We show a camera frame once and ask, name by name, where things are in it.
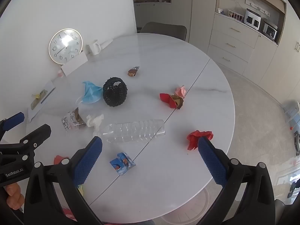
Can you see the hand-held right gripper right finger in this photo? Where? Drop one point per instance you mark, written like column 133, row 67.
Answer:
column 212, row 161

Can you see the clear plastic bin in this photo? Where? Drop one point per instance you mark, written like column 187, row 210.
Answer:
column 187, row 215

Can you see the grey chair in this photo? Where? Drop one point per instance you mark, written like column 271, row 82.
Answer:
column 164, row 29

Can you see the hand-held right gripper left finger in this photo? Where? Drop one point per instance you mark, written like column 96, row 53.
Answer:
column 90, row 159

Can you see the yellow paper scrap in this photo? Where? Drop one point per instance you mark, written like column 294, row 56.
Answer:
column 81, row 189

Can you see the blue printed wrapper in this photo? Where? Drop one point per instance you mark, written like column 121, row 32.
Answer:
column 123, row 164

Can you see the dark floor item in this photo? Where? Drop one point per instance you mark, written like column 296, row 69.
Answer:
column 294, row 188

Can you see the white folded card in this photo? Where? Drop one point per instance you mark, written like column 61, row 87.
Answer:
column 73, row 64

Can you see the tall beige cabinet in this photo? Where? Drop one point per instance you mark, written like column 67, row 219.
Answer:
column 202, row 11

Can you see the round wall clock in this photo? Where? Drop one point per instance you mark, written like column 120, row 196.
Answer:
column 65, row 46

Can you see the clear printed snack wrapper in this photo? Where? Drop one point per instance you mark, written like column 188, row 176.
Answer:
column 71, row 120

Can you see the clear plastic bottle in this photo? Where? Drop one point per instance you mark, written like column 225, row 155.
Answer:
column 133, row 131

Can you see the small red paper scrap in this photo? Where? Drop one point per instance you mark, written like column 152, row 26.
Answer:
column 59, row 159

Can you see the black mesh fruit net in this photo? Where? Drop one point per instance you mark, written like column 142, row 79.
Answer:
column 117, row 96

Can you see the small brown snack wrapper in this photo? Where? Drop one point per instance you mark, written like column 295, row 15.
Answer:
column 133, row 72

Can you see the blue face mask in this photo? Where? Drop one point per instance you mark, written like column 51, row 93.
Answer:
column 90, row 91

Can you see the pink floral clothing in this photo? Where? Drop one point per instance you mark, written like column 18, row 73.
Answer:
column 68, row 213

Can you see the pink crumpled paper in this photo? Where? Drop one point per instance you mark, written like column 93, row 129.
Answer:
column 181, row 91

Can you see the silver countertop appliance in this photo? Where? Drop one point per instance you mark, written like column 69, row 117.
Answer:
column 269, row 30

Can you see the white plastic tube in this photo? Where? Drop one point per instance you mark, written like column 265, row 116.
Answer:
column 106, row 43

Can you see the red and brown crumpled wrapper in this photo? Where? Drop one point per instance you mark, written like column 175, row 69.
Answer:
column 170, row 99

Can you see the beige drawer unit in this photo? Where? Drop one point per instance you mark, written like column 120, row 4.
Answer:
column 232, row 39

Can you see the white crumpled tissue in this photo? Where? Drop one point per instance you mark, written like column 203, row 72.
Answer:
column 95, row 120

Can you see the beige low cabinet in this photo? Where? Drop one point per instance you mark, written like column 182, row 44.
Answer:
column 274, row 68

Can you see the white wall rail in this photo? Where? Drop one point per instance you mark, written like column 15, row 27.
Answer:
column 256, row 6

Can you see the white toaster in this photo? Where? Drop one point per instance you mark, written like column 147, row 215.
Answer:
column 252, row 20

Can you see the white paper sheet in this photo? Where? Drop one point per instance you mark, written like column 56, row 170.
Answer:
column 41, row 107

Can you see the red crumpled paper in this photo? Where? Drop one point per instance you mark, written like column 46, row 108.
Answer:
column 194, row 138

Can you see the person's left hand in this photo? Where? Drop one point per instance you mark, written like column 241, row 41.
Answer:
column 14, row 196

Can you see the blue and white floor item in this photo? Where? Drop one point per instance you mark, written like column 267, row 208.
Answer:
column 291, row 111

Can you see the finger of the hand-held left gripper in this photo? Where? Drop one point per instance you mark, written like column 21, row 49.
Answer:
column 14, row 120
column 38, row 133

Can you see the white mug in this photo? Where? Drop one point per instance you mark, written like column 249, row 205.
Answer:
column 93, row 48

